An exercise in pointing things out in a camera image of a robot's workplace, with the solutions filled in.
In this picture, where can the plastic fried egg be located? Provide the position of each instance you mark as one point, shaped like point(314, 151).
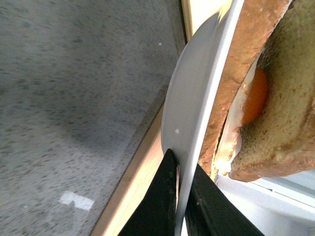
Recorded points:
point(245, 108)

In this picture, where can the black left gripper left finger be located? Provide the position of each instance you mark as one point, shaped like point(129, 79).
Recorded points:
point(155, 215)

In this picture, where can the bread slice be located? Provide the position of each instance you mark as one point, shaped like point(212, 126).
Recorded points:
point(281, 141)
point(256, 22)

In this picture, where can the white round plate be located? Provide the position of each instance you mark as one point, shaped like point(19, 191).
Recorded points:
point(191, 94)

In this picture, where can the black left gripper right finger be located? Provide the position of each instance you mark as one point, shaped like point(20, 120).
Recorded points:
point(210, 213)

